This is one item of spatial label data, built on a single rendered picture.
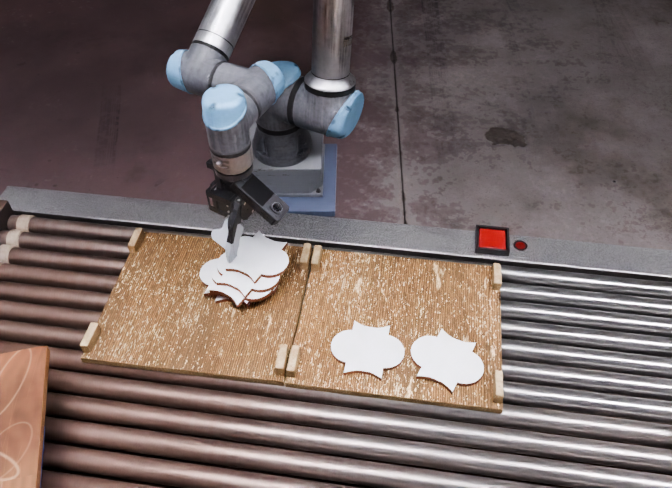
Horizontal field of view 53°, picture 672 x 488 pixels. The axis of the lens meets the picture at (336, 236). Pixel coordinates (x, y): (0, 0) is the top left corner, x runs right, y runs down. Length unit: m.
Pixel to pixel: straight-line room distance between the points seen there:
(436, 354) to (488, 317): 0.15
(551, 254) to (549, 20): 2.91
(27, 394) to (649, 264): 1.29
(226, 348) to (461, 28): 3.13
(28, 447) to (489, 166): 2.45
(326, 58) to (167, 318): 0.64
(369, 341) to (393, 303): 0.12
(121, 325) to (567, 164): 2.35
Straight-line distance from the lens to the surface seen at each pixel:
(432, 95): 3.62
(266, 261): 1.43
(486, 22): 4.29
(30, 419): 1.28
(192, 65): 1.32
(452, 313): 1.43
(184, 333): 1.42
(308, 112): 1.55
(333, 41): 1.48
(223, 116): 1.17
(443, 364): 1.34
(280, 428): 1.30
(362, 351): 1.35
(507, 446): 1.32
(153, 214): 1.70
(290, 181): 1.71
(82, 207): 1.78
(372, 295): 1.44
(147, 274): 1.54
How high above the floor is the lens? 2.07
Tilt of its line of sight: 47 degrees down
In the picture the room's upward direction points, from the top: 1 degrees counter-clockwise
